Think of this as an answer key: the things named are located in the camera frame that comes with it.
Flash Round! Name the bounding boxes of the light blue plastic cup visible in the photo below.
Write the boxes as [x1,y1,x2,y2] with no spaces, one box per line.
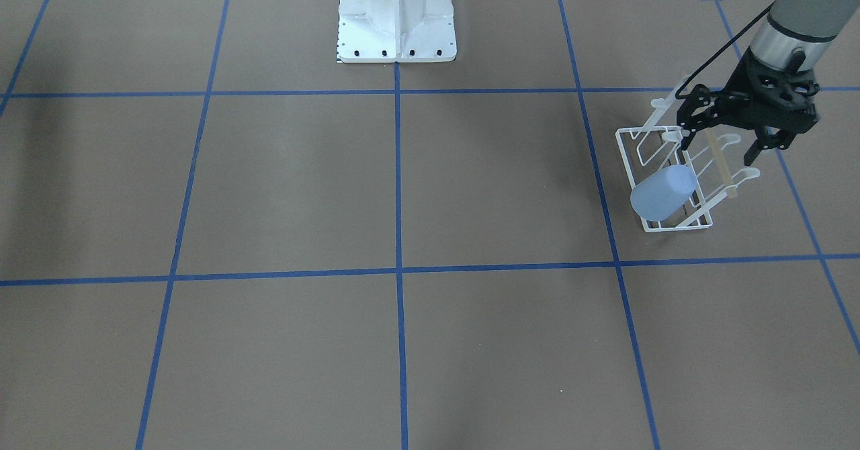
[630,165,697,222]

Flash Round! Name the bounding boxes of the black camera cable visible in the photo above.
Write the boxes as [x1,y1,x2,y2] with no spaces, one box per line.
[675,3,773,98]

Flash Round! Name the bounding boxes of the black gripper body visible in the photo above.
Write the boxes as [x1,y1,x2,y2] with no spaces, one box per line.
[675,53,820,150]

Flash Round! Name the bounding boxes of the white camera pedestal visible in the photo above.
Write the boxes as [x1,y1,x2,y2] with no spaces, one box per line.
[336,0,458,64]

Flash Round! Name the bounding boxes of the white wire cup holder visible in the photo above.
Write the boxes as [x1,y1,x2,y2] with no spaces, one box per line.
[615,75,761,232]

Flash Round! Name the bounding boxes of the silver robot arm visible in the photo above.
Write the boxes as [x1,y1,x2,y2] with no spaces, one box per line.
[675,0,859,167]

